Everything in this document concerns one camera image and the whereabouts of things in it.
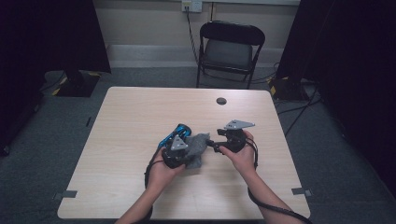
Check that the dark curtain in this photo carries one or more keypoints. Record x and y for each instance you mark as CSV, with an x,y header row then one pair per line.
x,y
351,62
40,46

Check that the round table grommet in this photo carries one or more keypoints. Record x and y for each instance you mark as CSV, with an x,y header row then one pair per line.
x,y
221,101

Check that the white wall socket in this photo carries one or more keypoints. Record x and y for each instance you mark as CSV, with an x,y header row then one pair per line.
x,y
192,5

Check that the black stand base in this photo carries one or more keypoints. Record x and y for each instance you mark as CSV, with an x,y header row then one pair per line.
x,y
288,90
77,85

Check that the black folding chair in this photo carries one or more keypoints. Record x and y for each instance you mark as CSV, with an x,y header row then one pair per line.
x,y
230,53

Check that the grey tape piece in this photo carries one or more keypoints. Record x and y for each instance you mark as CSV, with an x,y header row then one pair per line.
x,y
302,191
67,194

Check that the blue toy car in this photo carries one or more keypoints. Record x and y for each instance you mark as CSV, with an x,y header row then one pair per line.
x,y
176,133

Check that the grey cloth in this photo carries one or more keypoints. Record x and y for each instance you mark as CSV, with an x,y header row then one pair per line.
x,y
196,147

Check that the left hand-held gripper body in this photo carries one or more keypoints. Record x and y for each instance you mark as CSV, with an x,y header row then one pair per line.
x,y
176,154

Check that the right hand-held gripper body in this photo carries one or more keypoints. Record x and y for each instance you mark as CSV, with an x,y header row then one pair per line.
x,y
235,138

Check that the person's right hand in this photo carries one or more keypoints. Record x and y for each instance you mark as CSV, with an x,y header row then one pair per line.
x,y
243,161

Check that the person's left hand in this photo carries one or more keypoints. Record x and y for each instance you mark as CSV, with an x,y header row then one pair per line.
x,y
162,177

